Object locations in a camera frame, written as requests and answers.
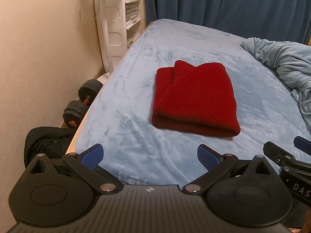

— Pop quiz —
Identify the red knit garment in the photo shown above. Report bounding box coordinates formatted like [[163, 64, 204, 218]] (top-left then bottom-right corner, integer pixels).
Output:
[[151, 60, 240, 137]]

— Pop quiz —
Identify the black bag on floor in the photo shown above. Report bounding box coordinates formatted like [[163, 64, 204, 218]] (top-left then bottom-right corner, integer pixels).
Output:
[[24, 127, 76, 168]]

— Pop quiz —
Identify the light blue fleece bed sheet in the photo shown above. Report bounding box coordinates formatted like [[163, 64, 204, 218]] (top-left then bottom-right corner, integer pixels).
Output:
[[75, 19, 310, 186]]

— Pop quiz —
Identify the black dumbbell near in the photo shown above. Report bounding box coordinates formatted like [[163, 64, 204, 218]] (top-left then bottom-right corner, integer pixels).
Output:
[[63, 100, 89, 129]]

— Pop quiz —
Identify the black dumbbell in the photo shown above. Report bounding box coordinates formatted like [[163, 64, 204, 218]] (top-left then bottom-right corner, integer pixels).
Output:
[[78, 79, 103, 102], [63, 100, 89, 129]]

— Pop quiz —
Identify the black dumbbell far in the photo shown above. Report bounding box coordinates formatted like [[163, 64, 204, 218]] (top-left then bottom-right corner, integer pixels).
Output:
[[78, 79, 103, 102]]

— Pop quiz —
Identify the grey blue crumpled blanket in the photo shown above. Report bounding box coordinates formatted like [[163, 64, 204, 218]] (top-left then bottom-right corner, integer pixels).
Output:
[[240, 37, 310, 127]]

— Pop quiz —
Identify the dark blue curtain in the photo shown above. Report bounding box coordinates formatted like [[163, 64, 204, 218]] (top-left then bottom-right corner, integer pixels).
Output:
[[145, 0, 310, 44]]

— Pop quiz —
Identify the white bookshelf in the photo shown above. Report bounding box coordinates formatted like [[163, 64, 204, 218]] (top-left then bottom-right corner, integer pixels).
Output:
[[105, 0, 142, 69]]

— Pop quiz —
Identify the white standing fan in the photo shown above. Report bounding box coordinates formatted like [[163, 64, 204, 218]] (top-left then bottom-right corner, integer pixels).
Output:
[[94, 0, 127, 75]]

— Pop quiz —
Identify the white fan cable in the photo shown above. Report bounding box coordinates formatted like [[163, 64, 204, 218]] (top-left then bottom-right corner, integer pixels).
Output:
[[79, 0, 100, 24]]

